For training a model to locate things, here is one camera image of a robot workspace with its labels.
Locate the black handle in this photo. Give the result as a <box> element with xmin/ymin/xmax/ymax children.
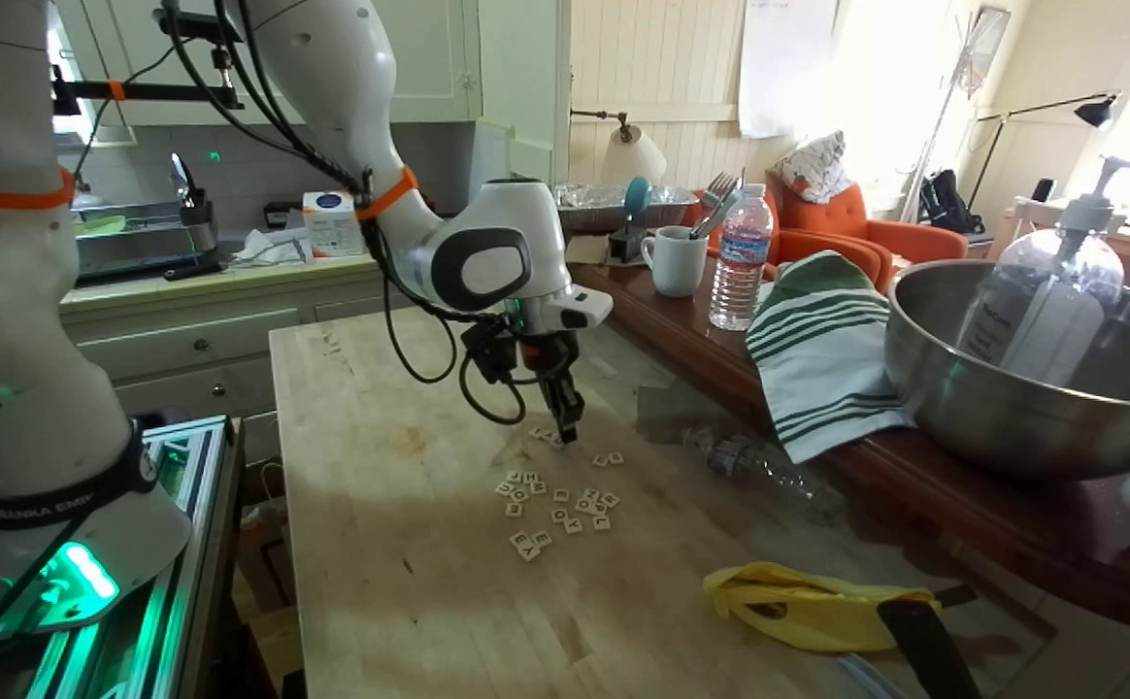
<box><xmin>873</xmin><ymin>590</ymin><xmax>990</xmax><ymax>699</ymax></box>

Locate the white crumpled cloth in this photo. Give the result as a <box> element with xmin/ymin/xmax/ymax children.
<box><xmin>227</xmin><ymin>225</ymin><xmax>323</xmax><ymax>270</ymax></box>

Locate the aluminium mounting frame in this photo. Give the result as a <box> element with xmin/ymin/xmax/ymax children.
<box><xmin>0</xmin><ymin>411</ymin><xmax>252</xmax><ymax>699</ymax></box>

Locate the black kitchen faucet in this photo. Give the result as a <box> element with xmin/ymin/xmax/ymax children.
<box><xmin>164</xmin><ymin>150</ymin><xmax>231</xmax><ymax>287</ymax></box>

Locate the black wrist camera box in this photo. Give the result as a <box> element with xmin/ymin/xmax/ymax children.
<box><xmin>458</xmin><ymin>313</ymin><xmax>524</xmax><ymax>390</ymax></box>

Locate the clear plastic wrap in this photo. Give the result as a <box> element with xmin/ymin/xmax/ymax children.
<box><xmin>693</xmin><ymin>418</ymin><xmax>827</xmax><ymax>504</ymax></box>

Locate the grey metal appliance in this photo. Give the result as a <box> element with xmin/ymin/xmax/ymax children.
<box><xmin>71</xmin><ymin>191</ymin><xmax>204</xmax><ymax>292</ymax></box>

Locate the orange armchair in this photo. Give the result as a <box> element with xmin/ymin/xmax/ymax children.
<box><xmin>684</xmin><ymin>169</ymin><xmax>972</xmax><ymax>292</ymax></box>

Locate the white wall cabinet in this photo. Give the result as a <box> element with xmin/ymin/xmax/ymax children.
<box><xmin>49</xmin><ymin>0</ymin><xmax>569</xmax><ymax>133</ymax></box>

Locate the green striped white towel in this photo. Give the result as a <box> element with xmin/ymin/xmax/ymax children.
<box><xmin>741</xmin><ymin>248</ymin><xmax>919</xmax><ymax>468</ymax></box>

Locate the patterned cushion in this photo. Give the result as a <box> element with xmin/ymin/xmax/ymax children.
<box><xmin>772</xmin><ymin>128</ymin><xmax>853</xmax><ymax>207</ymax></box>

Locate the brown wooden counter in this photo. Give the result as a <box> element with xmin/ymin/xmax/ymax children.
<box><xmin>567</xmin><ymin>248</ymin><xmax>1130</xmax><ymax>639</ymax></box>

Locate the black bag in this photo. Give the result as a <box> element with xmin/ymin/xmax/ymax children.
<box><xmin>915</xmin><ymin>167</ymin><xmax>982</xmax><ymax>236</ymax></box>

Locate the white easel board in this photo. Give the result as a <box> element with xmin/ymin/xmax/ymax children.
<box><xmin>897</xmin><ymin>3</ymin><xmax>1013</xmax><ymax>225</ymax></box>

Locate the black base block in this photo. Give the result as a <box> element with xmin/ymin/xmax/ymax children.
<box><xmin>604</xmin><ymin>225</ymin><xmax>651</xmax><ymax>270</ymax></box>

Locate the clear plastic water bottle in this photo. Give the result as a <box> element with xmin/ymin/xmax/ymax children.
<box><xmin>708</xmin><ymin>178</ymin><xmax>780</xmax><ymax>337</ymax></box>

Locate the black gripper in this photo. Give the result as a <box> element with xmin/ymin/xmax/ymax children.
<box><xmin>516</xmin><ymin>322</ymin><xmax>589</xmax><ymax>445</ymax></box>

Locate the hanging white paper sheet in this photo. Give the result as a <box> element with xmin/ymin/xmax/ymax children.
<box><xmin>734</xmin><ymin>0</ymin><xmax>837</xmax><ymax>138</ymax></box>

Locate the white shade desk lamp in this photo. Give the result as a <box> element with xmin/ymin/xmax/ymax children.
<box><xmin>567</xmin><ymin>107</ymin><xmax>670</xmax><ymax>199</ymax></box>

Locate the metal spoon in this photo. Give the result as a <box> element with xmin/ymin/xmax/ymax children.
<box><xmin>687</xmin><ymin>169</ymin><xmax>744</xmax><ymax>244</ymax></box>

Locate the black floor lamp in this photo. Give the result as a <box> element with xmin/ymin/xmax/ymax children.
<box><xmin>967</xmin><ymin>90</ymin><xmax>1125</xmax><ymax>218</ymax></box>

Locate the clear pump dispenser bottle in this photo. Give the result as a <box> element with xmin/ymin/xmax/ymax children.
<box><xmin>952</xmin><ymin>150</ymin><xmax>1130</xmax><ymax>388</ymax></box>

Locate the white paper towel roll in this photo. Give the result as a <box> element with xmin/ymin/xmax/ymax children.
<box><xmin>299</xmin><ymin>187</ymin><xmax>360</xmax><ymax>258</ymax></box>

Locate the black camera mount rod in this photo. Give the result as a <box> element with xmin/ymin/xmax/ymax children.
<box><xmin>49</xmin><ymin>72</ymin><xmax>255</xmax><ymax>117</ymax></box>

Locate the steel mixing bowl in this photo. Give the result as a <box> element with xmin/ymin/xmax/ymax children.
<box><xmin>881</xmin><ymin>255</ymin><xmax>1130</xmax><ymax>486</ymax></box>

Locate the white mug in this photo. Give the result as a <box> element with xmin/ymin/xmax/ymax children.
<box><xmin>637</xmin><ymin>222</ymin><xmax>714</xmax><ymax>301</ymax></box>

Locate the white drawer cabinet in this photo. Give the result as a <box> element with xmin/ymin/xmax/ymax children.
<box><xmin>54</xmin><ymin>248</ymin><xmax>391</xmax><ymax>431</ymax></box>

